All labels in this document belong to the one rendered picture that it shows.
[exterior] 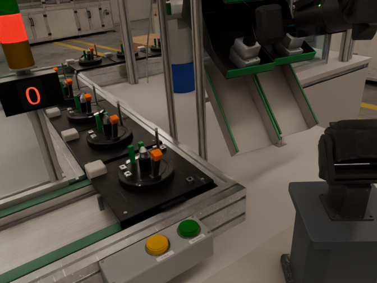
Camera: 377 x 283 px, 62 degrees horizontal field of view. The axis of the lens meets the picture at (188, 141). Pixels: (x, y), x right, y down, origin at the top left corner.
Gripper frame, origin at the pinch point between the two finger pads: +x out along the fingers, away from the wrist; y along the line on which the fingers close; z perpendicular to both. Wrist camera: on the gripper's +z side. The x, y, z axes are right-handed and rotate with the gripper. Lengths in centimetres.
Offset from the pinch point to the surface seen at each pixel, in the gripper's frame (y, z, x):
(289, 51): -12.7, -5.5, 15.2
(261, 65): -2.5, -7.6, 12.6
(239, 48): 2.3, -2.8, 13.8
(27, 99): 49, -6, 22
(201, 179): 16.3, -31.4, 14.3
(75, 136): 42, -21, 52
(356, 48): -314, -24, 259
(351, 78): -128, -32, 101
